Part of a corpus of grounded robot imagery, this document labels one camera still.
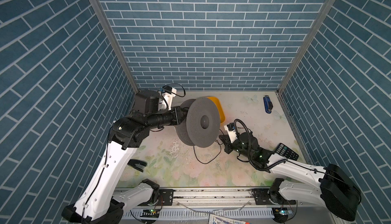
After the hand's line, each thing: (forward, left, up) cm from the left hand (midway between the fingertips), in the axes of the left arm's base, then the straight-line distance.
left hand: (189, 112), depth 60 cm
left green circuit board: (-29, +19, -41) cm, 54 cm away
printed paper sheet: (-32, -11, -37) cm, 50 cm away
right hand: (+2, -14, -24) cm, 28 cm away
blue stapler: (+32, -54, -34) cm, 71 cm away
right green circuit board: (-31, -43, -39) cm, 66 cm away
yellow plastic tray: (+22, -20, -33) cm, 45 cm away
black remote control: (-1, -55, -36) cm, 65 cm away
